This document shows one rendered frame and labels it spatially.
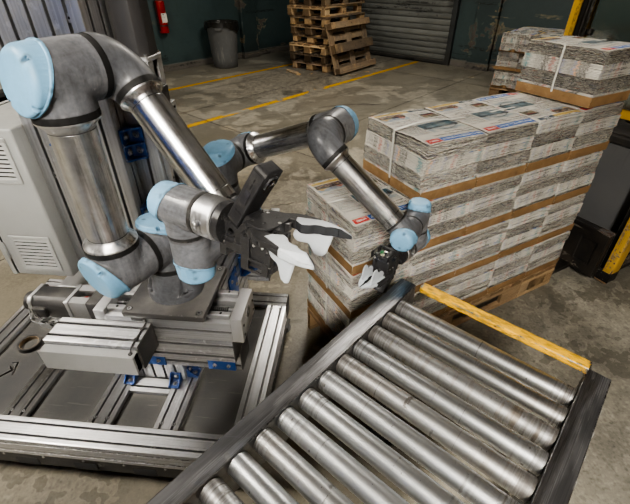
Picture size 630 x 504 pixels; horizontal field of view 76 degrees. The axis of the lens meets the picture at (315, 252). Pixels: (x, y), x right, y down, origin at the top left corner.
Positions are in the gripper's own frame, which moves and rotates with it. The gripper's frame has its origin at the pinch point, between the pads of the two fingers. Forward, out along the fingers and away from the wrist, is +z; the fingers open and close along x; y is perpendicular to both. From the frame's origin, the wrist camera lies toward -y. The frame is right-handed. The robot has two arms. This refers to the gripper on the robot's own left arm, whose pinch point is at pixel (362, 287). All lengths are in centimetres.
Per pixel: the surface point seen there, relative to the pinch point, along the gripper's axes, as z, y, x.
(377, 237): -28.3, -1.7, -13.8
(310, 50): -508, -42, -482
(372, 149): -56, 18, -38
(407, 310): 2.7, 2.9, 16.9
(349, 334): 20.7, 3.5, 10.8
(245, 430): 55, 3, 11
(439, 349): 9.4, 2.8, 30.0
